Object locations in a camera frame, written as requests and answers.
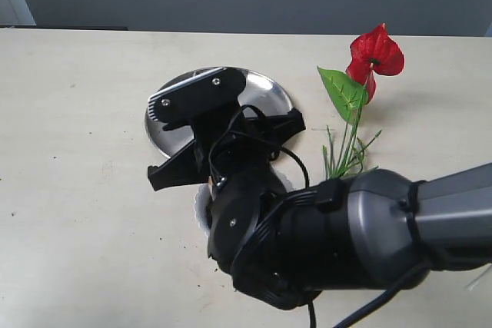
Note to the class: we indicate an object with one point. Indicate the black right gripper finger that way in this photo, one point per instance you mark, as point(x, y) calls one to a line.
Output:
point(283, 127)

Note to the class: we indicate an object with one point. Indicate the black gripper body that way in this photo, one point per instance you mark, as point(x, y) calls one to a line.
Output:
point(270, 241)

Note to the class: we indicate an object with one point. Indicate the round stainless steel plate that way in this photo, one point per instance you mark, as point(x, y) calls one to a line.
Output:
point(260, 91)

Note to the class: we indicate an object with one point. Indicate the white scalloped flower pot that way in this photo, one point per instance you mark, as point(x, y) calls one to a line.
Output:
point(203, 199)

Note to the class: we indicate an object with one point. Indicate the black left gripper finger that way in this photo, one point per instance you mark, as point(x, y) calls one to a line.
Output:
point(180, 169)

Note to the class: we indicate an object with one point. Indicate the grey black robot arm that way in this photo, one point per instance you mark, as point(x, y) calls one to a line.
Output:
point(373, 231)

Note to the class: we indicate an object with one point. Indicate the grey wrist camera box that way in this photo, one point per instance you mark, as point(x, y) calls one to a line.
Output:
point(196, 95)

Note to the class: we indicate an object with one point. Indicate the red artificial anthurium flower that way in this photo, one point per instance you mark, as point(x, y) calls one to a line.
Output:
point(350, 91)

